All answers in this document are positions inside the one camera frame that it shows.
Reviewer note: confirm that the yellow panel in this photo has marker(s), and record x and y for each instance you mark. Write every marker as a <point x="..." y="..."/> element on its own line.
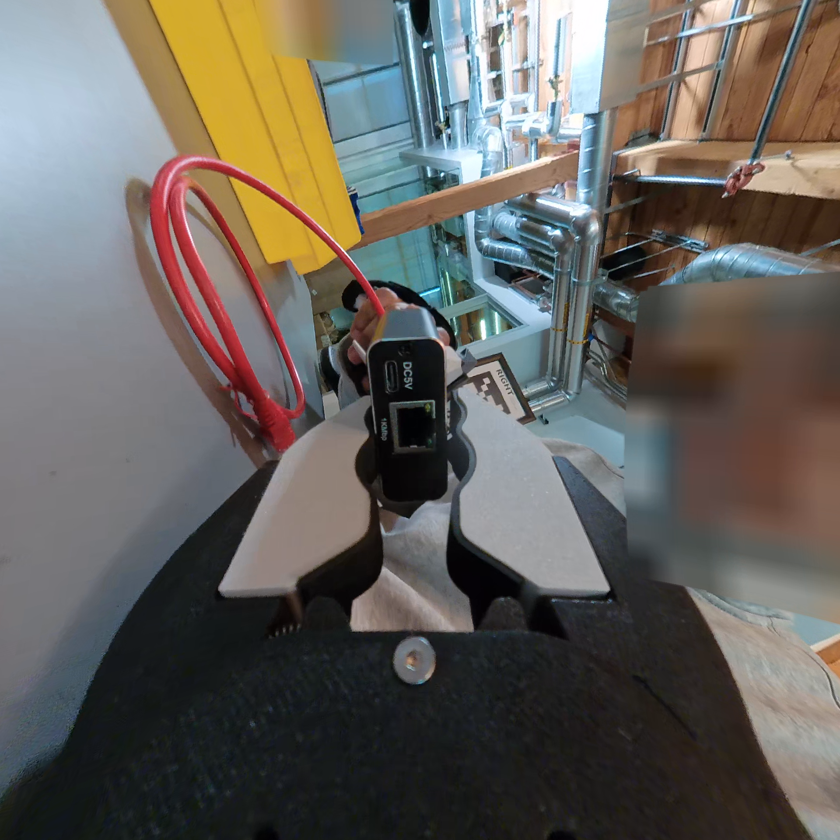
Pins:
<point x="262" y="131"/>

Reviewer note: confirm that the grey metal duct box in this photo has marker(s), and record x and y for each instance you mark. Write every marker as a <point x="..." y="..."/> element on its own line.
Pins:
<point x="607" y="52"/>

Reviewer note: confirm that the silver insulated pipe bundle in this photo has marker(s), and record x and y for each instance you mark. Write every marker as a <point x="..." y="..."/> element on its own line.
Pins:
<point x="577" y="262"/>

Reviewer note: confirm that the large silver round duct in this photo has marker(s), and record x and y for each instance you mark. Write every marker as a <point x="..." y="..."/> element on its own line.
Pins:
<point x="741" y="259"/>

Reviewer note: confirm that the person's right hand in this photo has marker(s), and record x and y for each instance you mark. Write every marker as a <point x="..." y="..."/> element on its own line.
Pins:
<point x="367" y="321"/>

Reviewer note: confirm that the silver vertical duct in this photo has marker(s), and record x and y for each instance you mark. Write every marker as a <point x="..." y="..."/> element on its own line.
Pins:
<point x="415" y="85"/>

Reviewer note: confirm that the wooden beam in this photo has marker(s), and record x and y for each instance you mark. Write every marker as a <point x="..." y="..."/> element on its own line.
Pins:
<point x="709" y="167"/>
<point x="459" y="193"/>

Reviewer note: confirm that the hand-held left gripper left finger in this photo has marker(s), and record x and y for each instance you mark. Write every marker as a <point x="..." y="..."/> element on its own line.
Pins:
<point x="302" y="512"/>

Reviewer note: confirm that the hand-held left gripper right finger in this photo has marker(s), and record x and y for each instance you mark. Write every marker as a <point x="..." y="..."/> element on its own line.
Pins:
<point x="525" y="512"/>

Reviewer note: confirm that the black network adapter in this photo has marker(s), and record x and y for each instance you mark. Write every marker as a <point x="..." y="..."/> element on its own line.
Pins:
<point x="410" y="479"/>

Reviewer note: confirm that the person's grey sweatshirt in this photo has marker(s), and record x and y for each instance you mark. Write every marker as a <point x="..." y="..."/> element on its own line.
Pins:
<point x="781" y="715"/>

